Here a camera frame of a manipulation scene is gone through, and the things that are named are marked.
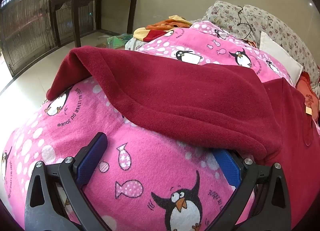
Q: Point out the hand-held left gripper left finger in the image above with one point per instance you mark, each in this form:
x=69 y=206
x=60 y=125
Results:
x=92 y=156

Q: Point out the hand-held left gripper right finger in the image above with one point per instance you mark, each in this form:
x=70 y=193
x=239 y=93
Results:
x=228 y=166

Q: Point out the maroon fleece garment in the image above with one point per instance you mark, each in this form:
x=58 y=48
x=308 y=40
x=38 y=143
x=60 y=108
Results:
x=187 y=101

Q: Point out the pink penguin print blanket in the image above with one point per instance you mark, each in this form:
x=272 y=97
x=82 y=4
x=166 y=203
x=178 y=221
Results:
x=140 y=131

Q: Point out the red cushion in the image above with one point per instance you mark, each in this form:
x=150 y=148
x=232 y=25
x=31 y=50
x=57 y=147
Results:
x=312 y=96

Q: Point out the green packet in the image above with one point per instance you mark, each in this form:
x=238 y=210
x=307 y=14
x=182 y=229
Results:
x=117 y=40

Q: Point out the white pillow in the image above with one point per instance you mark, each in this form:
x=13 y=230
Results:
x=272 y=48

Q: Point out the orange and yellow cloth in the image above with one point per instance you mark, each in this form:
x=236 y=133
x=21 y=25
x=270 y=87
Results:
x=162 y=24

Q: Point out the metal lattice door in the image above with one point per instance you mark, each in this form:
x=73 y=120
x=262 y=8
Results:
x=25 y=20

